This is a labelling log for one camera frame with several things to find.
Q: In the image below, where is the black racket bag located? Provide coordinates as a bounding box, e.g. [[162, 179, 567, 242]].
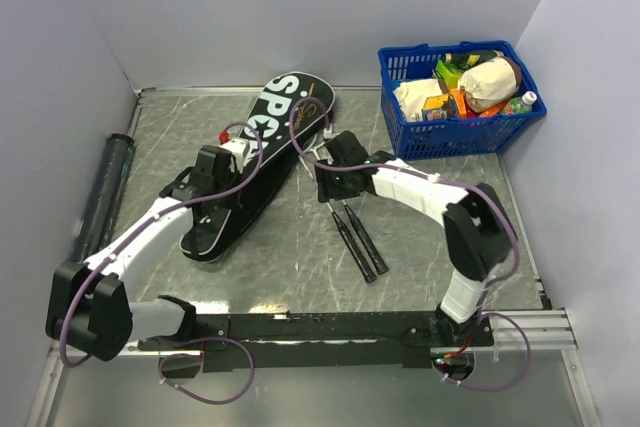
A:
[[180, 72, 336, 262]]

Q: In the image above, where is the blue plastic basket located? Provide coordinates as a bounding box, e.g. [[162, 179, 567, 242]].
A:
[[378, 40, 547, 160]]

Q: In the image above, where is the black shuttlecock tube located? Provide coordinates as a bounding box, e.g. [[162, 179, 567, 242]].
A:
[[70, 133, 135, 262]]

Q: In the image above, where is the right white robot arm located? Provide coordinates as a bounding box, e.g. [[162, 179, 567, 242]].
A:
[[310, 131, 517, 345]]

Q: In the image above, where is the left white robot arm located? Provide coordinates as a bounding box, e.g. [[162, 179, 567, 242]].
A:
[[45, 139, 249, 361]]

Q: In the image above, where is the yellow blue snack box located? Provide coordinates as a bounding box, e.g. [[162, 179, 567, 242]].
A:
[[421, 94, 451, 121]]

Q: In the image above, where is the green snack box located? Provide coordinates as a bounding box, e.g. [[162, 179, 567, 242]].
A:
[[433, 60, 462, 90]]

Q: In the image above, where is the orange snack box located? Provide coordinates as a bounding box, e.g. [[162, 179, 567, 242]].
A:
[[450, 89, 509, 119]]

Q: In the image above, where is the dark green bottle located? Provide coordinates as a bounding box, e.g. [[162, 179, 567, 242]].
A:
[[442, 50, 504, 71]]

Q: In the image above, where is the beige paper bag roll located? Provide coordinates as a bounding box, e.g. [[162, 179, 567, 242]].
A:
[[458, 57, 522, 114]]

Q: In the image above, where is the green plastic bottle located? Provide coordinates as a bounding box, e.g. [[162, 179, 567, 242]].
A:
[[501, 91, 537, 115]]

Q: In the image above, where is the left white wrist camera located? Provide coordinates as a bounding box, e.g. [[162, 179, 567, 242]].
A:
[[219, 131, 250, 173]]

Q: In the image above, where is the purple cable under rail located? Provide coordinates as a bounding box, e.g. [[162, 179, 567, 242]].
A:
[[157, 337, 257, 406]]

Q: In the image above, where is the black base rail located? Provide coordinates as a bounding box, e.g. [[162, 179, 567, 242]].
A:
[[138, 311, 494, 373]]

